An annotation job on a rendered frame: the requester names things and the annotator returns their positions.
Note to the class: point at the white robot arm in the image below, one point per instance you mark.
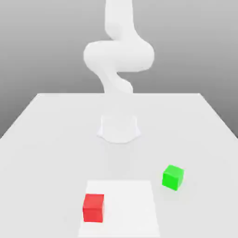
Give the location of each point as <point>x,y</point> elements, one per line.
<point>119,55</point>

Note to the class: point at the small green cube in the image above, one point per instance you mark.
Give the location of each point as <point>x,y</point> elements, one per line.
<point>172,178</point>

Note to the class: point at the small red cube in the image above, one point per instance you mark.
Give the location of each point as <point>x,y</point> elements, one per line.
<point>93,208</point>

